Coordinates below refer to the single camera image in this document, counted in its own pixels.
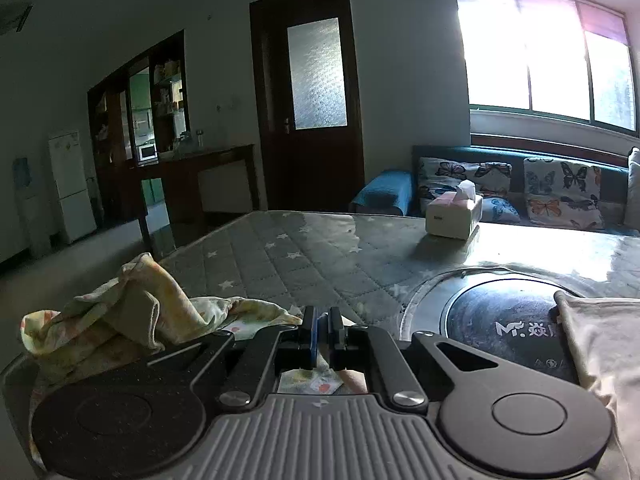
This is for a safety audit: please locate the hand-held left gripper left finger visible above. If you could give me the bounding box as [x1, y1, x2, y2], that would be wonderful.
[145, 305, 319, 408]

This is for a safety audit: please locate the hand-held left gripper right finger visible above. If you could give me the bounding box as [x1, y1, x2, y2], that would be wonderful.
[327, 307, 496, 408]

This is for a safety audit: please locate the floral yellow cloth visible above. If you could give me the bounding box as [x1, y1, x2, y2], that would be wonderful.
[19, 252, 368, 476]

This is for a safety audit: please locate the cream garment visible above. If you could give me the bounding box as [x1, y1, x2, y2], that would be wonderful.
[554, 290, 640, 480]

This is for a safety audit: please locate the blue sofa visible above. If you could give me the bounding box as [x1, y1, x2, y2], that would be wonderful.
[348, 145, 640, 236]

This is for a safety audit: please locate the white tissue box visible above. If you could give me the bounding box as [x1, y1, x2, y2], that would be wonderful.
[425, 179, 484, 241]

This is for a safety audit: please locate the round black cooktop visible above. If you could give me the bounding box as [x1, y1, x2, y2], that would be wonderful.
[397, 267, 591, 386]

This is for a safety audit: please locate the dark wooden door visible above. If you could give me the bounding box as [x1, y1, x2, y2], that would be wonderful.
[249, 0, 366, 213]

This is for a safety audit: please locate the butterfly print pillow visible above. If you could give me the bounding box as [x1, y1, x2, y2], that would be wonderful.
[523, 157, 606, 231]
[417, 156, 522, 225]

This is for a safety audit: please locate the dark wooden cabinet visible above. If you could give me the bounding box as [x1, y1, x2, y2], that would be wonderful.
[87, 30, 258, 256]

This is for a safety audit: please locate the white refrigerator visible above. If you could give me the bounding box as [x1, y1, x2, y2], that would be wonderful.
[47, 130, 97, 245]

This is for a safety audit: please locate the water dispenser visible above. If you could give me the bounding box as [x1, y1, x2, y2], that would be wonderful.
[12, 156, 53, 258]

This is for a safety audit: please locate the window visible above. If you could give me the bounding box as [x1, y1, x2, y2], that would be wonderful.
[452, 0, 640, 138]

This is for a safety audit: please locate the grey pillow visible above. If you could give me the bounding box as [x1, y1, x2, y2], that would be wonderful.
[624, 147, 640, 228]

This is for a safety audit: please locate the ceiling vent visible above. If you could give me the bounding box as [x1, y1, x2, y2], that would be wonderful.
[0, 5, 33, 36]

